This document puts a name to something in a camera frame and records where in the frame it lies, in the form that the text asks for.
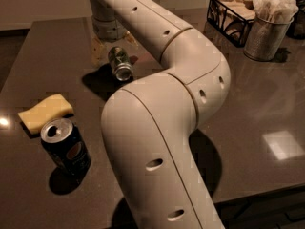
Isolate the green soda can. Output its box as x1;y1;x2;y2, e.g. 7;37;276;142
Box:
108;47;133;81

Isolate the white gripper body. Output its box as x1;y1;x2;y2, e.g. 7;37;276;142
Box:
90;0;127;42

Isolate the blue Pepsi can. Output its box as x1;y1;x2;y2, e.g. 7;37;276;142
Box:
40;118;91;177

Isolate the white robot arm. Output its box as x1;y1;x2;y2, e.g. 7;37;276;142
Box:
91;0;231;229

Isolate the black wire napkin basket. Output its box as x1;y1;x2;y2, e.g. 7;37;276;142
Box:
207;0;255;47

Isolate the yellow sponge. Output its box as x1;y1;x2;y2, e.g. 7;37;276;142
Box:
18;94;74;135

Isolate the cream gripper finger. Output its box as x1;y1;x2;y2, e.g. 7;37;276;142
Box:
123;31;138;47
91;36;106;66

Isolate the metal utensil cup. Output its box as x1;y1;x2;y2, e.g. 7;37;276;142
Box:
244;16;293;62

